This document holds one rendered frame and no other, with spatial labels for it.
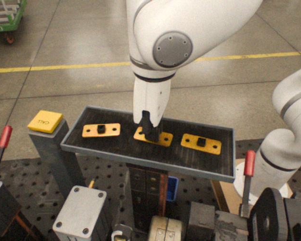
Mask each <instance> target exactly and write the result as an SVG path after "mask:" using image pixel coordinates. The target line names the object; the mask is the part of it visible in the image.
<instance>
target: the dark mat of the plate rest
mask: <svg viewBox="0 0 301 241"><path fill-rule="evenodd" d="M113 123H119V124H120V135H119V136H107V137H86V138H83V136H82V134H83V130H84V126H85V125H90V124H113ZM142 123H143V117H142V118H141V120H140V122H139V123H135V122H134V115H129V114H123V113H116V112H113V111H107V110H97V109H91V108H87V109H86V110H85V112H84V114H83V115H82V117H81V118H80V120H79V122H78V123H77V124H76V126H75V128H74V129H73V131H72V133H71V134H70V135H69V138H68V139H67V141H65V145H71V146H76V147H82V148H87V149H93V150H96V151H102V152H107V153H114V154H120V155H125V156H131V157H134V158H139V159H145V160H150V161H156V162H161V163H166V164H171V165H177V166H182V167H188V168H193V169H196V170H202V171H208V172H213V173H216V174H221V175H229V176H233V174H232V131H228V130H222V129H216V128H209V127H203V126H197V125H193V124H186V123H180V122H173V121H167V120H163V121H162V132H165V133H169V134H172V135H173V138H172V142H171V144H170V146H169V147H165V146H160V145H158V144H154V143H149V142H144V141H140V140H135V139H134V135H135V133H136V130H137V129H138V127H142ZM184 134H190V135H195V136H199V137H204V138H207V139H211V140H216V141H220V142H221V150H220V154H219V155H216V154H212V153H206V152H201V151H197V150H195V149H190V148H186V147H182V146H181V141H182V138H183V135H184Z"/></svg>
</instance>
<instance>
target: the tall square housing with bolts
mask: <svg viewBox="0 0 301 241"><path fill-rule="evenodd" d="M112 221H113V217H112V213H111V208H110V204H109V200H108V197H107V193H106V191H102V190H97V189H92V188H88V187H82V186H74V187H73V188H72V190H71V192H70V194H69V196H68V197H67V199H66V202H65V204H64V205H63V207H62V209H61V211H60V213H59V214H58V216H57V219H56V221H55V223H54V224H53V230H54V231H55V233H56V235H57V236H58V238H59V239H60V240H61V241H112V237H111V236H112V233H113V229H112V225H111V224H112Z"/></svg>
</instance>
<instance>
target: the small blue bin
mask: <svg viewBox="0 0 301 241"><path fill-rule="evenodd" d="M177 186H178V178H176V177H171V176H168V184H167V194H166V205H165V210H169V211H171V210H172V207H173V202H174V201H175V199H176V191H177Z"/></svg>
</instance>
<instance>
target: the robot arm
mask: <svg viewBox="0 0 301 241"><path fill-rule="evenodd" d="M262 2H263V0H126V9H127V18H128V34H129V58H130V68H131V69H132V70H133V72H134V75H135V76H136V78H135V84H134V99H133V115H134V122H135V123H139V122H140V120H141V118H142V117H143V123H142V132H141V133H142V134H144V135H145V139H147V140H150V141H155V142H158V141H159V135H160V134H161V133H162V121H163V120H161V119H162V117H163V113H164V111H165V108H166V105H167V103H168V100H169V95H170V90H171V78H172V77H174V75H175V74H176V72H177V70H178V69H179V68H180V67H183V66H185V65H188V64H190V63H191V62H192V61H194V60H196V59H198V58H200V57H201V56H203V55H205V54H206V53H208V52H209V51H211V50H212V49H214V48H216V46H218V45H219V44H221V43H223V42H224V41H225V40H227V39H228V38H229V37H231V36H232V35H233V34H235V33H236V32H237V31H238V30H239V29H241V28H242V27H243V26H244V25H245V24H246V23H247V22H248V21H249V20H250V18H252V17H253V15H254V14H255V12H256V11H257V10H258V8H259V7H260V5H261V4H262ZM272 104H273V107H274V109H275V110H276V112H277V113H278V115H279V116H280V117H281V118H282V120H283V121H284V122H285V123H286V125H287V126H288V128H289V129H291V131H290V130H288V129H282V128H281V129H275V130H274V131H272V132H271V133H269V134H268V135H267V136H266V138H265V139H264V141H263V143H262V144H261V146H260V147H259V149H258V151H257V152H256V157H255V166H254V171H253V173H254V176H253V177H252V178H251V183H250V192H249V202H248V203H249V205H251V206H254V204H255V202H256V201H257V200H258V198H259V196H260V195H261V193H262V192H263V190H264V189H265V188H267V187H270V188H275V189H278V190H279V191H280V193H281V196H282V198H283V199H284V198H285V197H286V198H288V189H287V185H286V182H287V181H288V180H289V179H290V178H291V176H292V175H294V173H295V172H296V171H297V170H298V169H299V168H300V166H301V69H300V70H298V71H296V72H295V73H293V74H292V75H290V76H288V77H286V78H285V79H284V80H282V81H281V82H280V83H278V85H277V86H276V88H275V89H274V91H273V94H272ZM244 166H245V162H243V163H240V164H238V165H237V166H236V179H235V181H234V183H233V187H234V189H235V191H236V192H237V193H238V195H239V196H240V197H241V198H242V199H243V191H244V181H245V175H243V174H244Z"/></svg>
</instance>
